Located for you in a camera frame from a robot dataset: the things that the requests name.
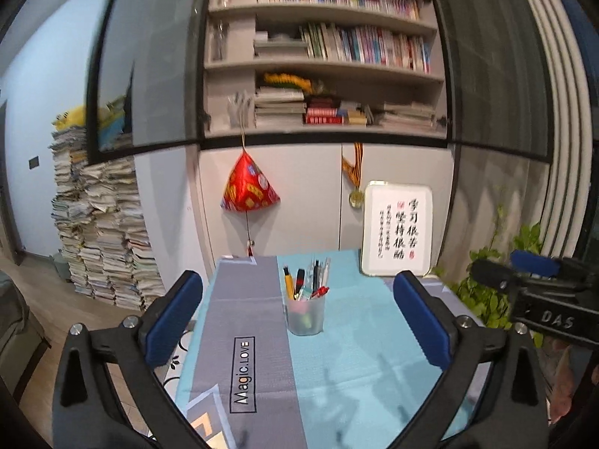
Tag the bunch of assorted pens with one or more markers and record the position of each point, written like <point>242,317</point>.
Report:
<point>314,276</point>

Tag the red pyramid hanging ornament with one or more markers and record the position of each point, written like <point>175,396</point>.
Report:
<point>248,191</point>

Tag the person's right hand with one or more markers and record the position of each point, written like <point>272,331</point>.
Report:
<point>568,383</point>

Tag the flat grey books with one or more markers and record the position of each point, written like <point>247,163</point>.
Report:
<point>281,46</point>

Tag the dark wall switch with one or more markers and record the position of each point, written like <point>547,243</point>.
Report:
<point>33,162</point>

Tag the white ribbed panel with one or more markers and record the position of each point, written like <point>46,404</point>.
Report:
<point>552,103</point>

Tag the grey bookshelf cabinet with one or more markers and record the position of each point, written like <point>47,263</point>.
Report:
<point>309,206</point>

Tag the white pen holder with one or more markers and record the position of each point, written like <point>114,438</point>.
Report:
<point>239,112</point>

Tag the translucent plastic pen cup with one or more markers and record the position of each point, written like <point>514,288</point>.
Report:
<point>305,320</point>

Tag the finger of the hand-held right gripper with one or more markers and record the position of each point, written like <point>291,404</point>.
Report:
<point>491,273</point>
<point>536,263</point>

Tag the green leafy plant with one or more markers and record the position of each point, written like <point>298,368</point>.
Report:
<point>486,299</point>

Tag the dark glass cabinet door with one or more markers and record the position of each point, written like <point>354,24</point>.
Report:
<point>496,56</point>
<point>154,56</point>

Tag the blue grey printed tablecloth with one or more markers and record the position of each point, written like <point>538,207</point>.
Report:
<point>355,374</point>

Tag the red gel pen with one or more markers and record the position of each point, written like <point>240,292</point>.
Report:
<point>320,291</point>

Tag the yellow plush toy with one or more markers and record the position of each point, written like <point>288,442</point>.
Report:
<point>70,117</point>

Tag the grey green bin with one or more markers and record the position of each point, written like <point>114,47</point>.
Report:
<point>61,269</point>

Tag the framed calligraphy board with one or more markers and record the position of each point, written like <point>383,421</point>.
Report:
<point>397,227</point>

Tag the grey sofa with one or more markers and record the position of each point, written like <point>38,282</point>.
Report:
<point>18,327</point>

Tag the yellow flower garland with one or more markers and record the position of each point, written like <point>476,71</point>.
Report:
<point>290,82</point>

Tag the orange black mechanical pencil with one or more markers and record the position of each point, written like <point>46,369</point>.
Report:
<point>289,283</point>

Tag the row of green pink books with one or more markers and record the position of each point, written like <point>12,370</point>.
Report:
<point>369,46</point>

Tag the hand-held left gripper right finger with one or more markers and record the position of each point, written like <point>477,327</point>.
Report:
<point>421,322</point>

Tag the stack of white magazines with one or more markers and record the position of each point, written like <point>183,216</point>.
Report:
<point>280,107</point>

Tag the grey room door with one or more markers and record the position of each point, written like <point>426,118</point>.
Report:
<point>9,187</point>

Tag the clear glass vase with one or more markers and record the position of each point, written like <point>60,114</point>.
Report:
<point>218,42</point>

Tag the tall stacks of papers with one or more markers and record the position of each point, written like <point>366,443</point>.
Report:
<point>103,238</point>

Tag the stack of grey booklets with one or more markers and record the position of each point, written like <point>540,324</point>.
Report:
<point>407,116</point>

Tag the stack of red books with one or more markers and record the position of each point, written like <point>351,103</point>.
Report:
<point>324,114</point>

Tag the medal with striped ribbon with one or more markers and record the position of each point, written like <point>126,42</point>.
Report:
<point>355,196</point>

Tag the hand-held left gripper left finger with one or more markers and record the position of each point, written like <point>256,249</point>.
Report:
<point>172,325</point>

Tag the green highlighter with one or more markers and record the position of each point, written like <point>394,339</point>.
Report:
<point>307,322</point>

